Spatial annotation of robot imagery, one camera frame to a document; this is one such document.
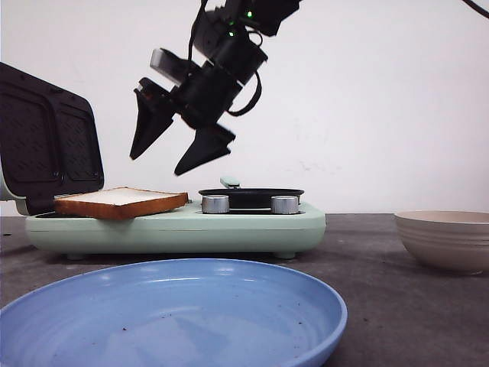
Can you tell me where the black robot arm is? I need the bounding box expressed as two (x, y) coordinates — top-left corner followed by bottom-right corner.
(130, 1), (300, 176)

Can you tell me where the breakfast maker hinged lid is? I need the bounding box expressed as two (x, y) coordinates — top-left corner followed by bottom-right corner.
(1, 63), (104, 216)

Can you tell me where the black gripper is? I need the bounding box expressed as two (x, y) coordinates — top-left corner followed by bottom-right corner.
(128, 36), (268, 177)

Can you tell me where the black cable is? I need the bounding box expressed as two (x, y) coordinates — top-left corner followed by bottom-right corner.
(225, 30), (264, 118)

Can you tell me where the blue round plate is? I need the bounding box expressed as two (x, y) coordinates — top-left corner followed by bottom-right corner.
(1, 258), (348, 366)

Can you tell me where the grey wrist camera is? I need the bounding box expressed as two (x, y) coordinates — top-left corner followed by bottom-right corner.
(150, 48), (189, 86)

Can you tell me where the small black frying pan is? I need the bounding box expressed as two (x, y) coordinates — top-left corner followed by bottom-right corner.
(199, 176), (304, 209)

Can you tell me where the white bread slice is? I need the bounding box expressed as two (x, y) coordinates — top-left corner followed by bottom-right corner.
(53, 187), (189, 220)

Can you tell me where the beige ribbed bowl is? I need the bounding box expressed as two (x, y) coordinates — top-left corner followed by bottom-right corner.
(394, 210), (488, 274)

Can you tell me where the mint green breakfast maker base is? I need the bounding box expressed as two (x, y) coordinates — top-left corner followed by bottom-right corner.
(25, 203), (326, 258)

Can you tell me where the left silver control knob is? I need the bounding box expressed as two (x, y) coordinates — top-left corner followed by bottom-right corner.
(201, 195), (230, 214)

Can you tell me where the silver control knob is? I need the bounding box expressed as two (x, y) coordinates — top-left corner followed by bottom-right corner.
(201, 195), (230, 214)
(270, 196), (300, 215)

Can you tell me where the right silver control knob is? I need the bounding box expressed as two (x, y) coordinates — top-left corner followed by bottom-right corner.
(270, 196), (300, 215)

